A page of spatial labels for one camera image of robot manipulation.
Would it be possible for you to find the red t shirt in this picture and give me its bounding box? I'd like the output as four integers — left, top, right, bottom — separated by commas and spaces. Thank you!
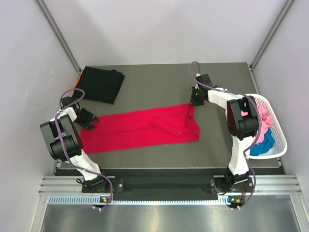
81, 103, 200, 153

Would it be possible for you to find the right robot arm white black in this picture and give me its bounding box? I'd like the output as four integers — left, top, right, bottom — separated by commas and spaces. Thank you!
190, 73, 260, 191

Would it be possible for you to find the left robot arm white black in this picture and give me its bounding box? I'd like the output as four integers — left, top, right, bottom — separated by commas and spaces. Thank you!
40, 97, 110, 192

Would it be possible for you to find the folded black t shirt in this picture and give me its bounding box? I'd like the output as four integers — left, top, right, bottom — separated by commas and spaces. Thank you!
76, 66, 125, 104

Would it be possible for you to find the folded orange t shirt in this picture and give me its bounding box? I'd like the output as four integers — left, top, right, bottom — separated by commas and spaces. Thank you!
74, 74, 81, 88

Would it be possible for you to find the pink t shirt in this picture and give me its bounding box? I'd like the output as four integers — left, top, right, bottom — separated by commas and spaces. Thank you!
239, 104, 273, 146

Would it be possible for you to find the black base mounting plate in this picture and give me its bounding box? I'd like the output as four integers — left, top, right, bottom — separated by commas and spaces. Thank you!
76, 168, 253, 200

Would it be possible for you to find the blue t shirt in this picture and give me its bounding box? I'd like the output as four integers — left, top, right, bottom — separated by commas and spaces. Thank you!
250, 128, 275, 156

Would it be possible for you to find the white plastic basket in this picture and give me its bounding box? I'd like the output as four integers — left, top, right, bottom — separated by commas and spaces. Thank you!
249, 94, 287, 160

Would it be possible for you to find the slotted cable duct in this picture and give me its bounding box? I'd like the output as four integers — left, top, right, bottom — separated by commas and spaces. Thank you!
48, 195, 231, 206

